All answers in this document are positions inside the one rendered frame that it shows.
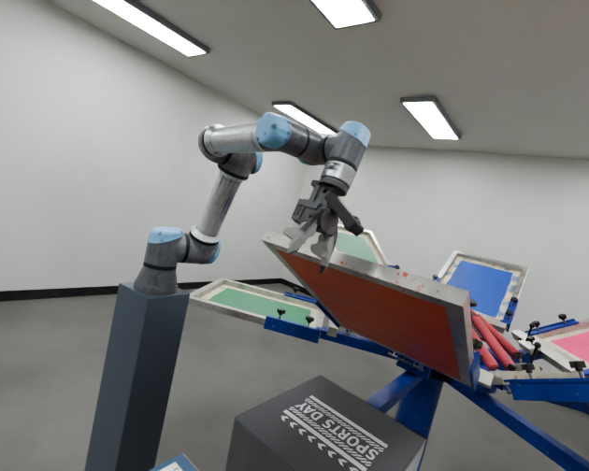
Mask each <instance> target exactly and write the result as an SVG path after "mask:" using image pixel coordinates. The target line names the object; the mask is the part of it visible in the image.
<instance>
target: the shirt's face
mask: <svg viewBox="0 0 589 471"><path fill-rule="evenodd" d="M312 395H314V396H316V397H317V398H319V399H320V400H322V401H323V402H325V403H326V404H327V405H329V406H330V407H332V408H333V409H335V410H337V411H338V412H340V413H341V414H343V415H344V416H346V417H347V418H349V419H350V420H352V421H354V422H355V423H357V424H358V425H360V426H361V427H363V428H364V429H366V430H368V431H369V432H370V433H371V434H373V435H375V436H376V437H378V438H379V439H381V440H382V441H384V442H385V443H387V444H388V446H387V448H386V449H385V450H384V451H383V452H382V453H381V454H380V456H379V457H378V458H377V459H376V460H375V461H374V462H373V464H372V465H371V466H370V467H369V468H368V469H367V470H366V471H401V470H402V469H403V467H404V466H405V465H406V463H407V462H408V460H409V459H410V457H411V456H412V454H413V453H414V452H415V450H417V448H418V447H419V445H420V444H421V443H422V441H423V440H424V436H422V435H420V434H418V433H416V432H415V431H413V430H411V429H410V428H409V427H407V426H406V425H404V424H402V423H401V422H399V421H397V420H395V419H393V418H392V417H390V416H388V415H387V414H385V413H383V412H382V411H380V410H378V409H377V408H375V407H373V406H372V405H370V404H368V403H367V402H365V401H363V400H362V399H360V398H358V397H357V396H355V395H353V394H352V393H350V392H348V391H346V390H344V389H343V388H341V387H339V386H338V385H337V384H335V383H334V382H332V381H330V380H329V379H327V378H325V377H323V376H318V377H316V378H313V379H311V380H309V381H307V382H305V383H303V384H301V385H299V386H297V387H295V388H293V389H291V390H290V391H287V392H284V393H282V394H280V395H278V396H276V397H274V398H272V399H270V400H268V401H266V402H264V403H263V404H261V405H258V406H256V407H253V408H251V409H249V410H247V411H245V412H243V413H241V414H239V415H237V419H238V420H239V421H241V422H242V423H243V424H244V425H245V426H247V427H248V428H249V429H250V430H251V431H252V432H254V433H255V434H256V435H257V436H258V437H259V438H261V439H262V440H263V441H264V442H265V443H266V444H267V445H268V446H269V447H270V448H272V449H273V450H274V451H276V452H277V453H278V455H279V456H281V457H282V458H283V459H284V460H285V461H286V462H288V463H289V464H290V465H291V466H292V467H294V468H295V469H296V470H297V471H348V470H346V469H345V468H344V467H342V466H341V465H340V464H338V463H337V462H336V461H334V460H333V459H332V458H330V457H329V456H328V455H327V454H325V453H324V452H323V451H321V450H320V449H318V448H317V447H316V446H315V445H313V444H312V443H311V442H309V441H308V440H307V439H306V438H305V437H303V436H302V435H301V434H299V433H298V432H297V431H296V430H294V429H293V428H292V427H291V426H289V425H288V424H287V423H285V422H284V421H282V420H281V419H280V418H279V417H277V416H276V415H278V414H280V413H281V412H282V411H284V410H286V409H288V408H289V407H292V406H294V405H296V404H297V403H299V402H301V401H303V400H305V399H307V398H308V397H310V396H312Z"/></svg>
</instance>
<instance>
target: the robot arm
mask: <svg viewBox="0 0 589 471"><path fill-rule="evenodd" d="M369 139H370V132H369V130H368V129H367V128H366V127H365V126H364V125H363V124H362V123H360V122H357V121H346V122H345V123H344V124H343V125H342V127H341V128H340V129H339V133H338V134H331V135H320V134H318V133H316V132H314V131H312V130H310V129H309V128H306V127H304V126H302V125H300V124H298V123H296V122H294V121H290V120H288V119H287V118H285V117H284V116H282V115H279V114H275V113H273V112H267V113H265V114H264V116H263V117H261V118H260V119H259V121H256V122H250V123H243V124H238V125H231V126H225V127H224V126H222V125H220V124H213V125H210V126H207V127H205V128H204V129H203V130H202V131H201V132H200V134H199V136H198V148H199V149H200V151H201V153H202V154H203V155H204V156H205V157H206V158H207V159H208V160H210V161H212V162H213V163H216V164H218V169H219V171H220V173H219V175H218V177H217V179H216V181H215V183H214V186H213V188H212V190H211V193H210V195H209V197H208V201H207V202H206V205H205V207H204V209H203V212H202V214H201V216H200V219H199V221H198V223H197V225H195V226H193V227H192V228H191V230H190V232H189V234H186V233H184V232H183V230H182V229H180V228H176V227H155V228H153V229H151V230H150V234H149V238H148V239H147V242H148V243H147V248H146V252H145V257H144V263H143V266H142V268H141V270H140V272H139V274H138V275H137V277H136V279H135V283H134V288H135V289H136V290H138V291H140V292H143V293H149V294H157V295H167V294H172V293H175V292H176V291H177V288H178V283H177V274H176V269H177V264H178V263H185V264H212V263H213V262H215V261H216V260H217V258H218V257H219V254H220V252H221V250H220V248H221V241H220V237H219V235H218V233H219V231H220V229H221V226H222V224H223V221H224V219H225V217H226V214H227V212H228V210H229V208H230V206H231V205H232V202H233V200H234V198H235V196H236V194H237V190H238V188H239V186H240V184H241V182H242V181H246V180H247V179H248V178H249V175H250V174H252V175H253V174H256V173H257V172H258V171H259V170H260V168H261V166H262V163H263V157H264V155H263V152H271V151H280V152H283V153H286V154H289V155H292V156H294V157H296V158H297V159H298V160H299V161H300V162H301V163H302V164H308V165H325V167H324V169H323V172H322V174H321V178H320V180H314V179H313V180H312V182H311V184H310V185H311V186H312V187H313V191H312V193H311V195H310V198H309V200H306V199H307V198H306V199H300V198H299V200H298V202H297V205H296V207H295V209H294V213H293V215H292V217H291V219H293V221H295V222H296V223H297V224H299V225H298V226H297V227H288V228H286V229H284V230H283V233H284V234H285V235H286V236H288V237H289V238H290V239H292V242H291V243H290V246H289V248H288V250H287V254H291V253H294V252H296V251H298V250H299V249H300V247H301V246H302V245H303V244H305V243H306V241H307V239H308V238H309V237H311V236H314V235H315V233H316V232H317V233H321V234H320V235H319V236H318V242H317V243H315V244H312V245H311V246H310V250H311V252H312V253H313V254H315V255H316V256H317V257H319V258H320V259H322V262H321V265H320V273H323V271H324V270H325V268H326V267H327V266H328V264H329V261H330V259H331V257H332V253H333V251H334V249H335V245H336V242H337V238H338V218H339V219H340V220H341V221H342V222H343V225H344V228H345V229H346V231H348V232H350V233H353V234H354V235H355V236H359V235H360V234H361V233H363V232H364V230H365V228H364V227H363V226H362V225H361V222H360V220H359V218H358V217H356V216H353V215H352V213H351V212H350V211H349V209H348V208H347V207H346V206H345V205H344V203H343V202H342V201H341V200H340V198H338V196H340V197H343V196H346V194H347V192H348V190H349V189H350V187H351V186H352V182H353V180H354V177H355V175H356V172H357V170H358V167H359V165H360V163H361V161H362V159H363V156H364V154H365V151H366V150H367V144H368V142H369Z"/></svg>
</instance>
